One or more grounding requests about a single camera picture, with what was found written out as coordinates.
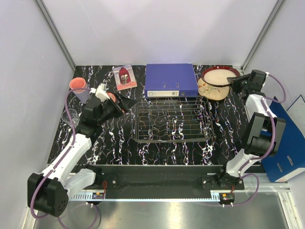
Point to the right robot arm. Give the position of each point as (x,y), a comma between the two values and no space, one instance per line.
(263,134)

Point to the lavender plastic cup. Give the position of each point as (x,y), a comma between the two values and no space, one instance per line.
(83,96)

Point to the cream floral plate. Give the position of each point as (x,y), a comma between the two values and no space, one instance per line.
(212,92)

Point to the red illustrated booklet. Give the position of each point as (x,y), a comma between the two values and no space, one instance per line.
(124,77)

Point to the white cable duct rail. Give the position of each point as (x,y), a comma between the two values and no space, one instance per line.
(88,196)

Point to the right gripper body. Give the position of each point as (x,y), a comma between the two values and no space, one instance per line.
(240,83)

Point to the blue folder outside cell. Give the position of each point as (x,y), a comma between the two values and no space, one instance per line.
(289,161)

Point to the blue white patterned bowl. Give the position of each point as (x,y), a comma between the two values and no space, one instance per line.
(112,96)

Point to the clear glass tumbler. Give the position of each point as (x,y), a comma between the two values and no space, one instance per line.
(70,117)

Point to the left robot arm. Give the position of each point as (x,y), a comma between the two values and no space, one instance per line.
(50,190)

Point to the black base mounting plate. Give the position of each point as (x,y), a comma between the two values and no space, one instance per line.
(163,182)

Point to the red rimmed cream plate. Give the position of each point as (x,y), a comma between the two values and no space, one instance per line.
(218,75)

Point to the blue ring binder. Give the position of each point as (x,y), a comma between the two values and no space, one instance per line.
(170,80)

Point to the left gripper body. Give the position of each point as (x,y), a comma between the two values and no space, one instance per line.
(112,109)

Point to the black wire dish rack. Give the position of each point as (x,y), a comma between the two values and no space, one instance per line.
(172,120)

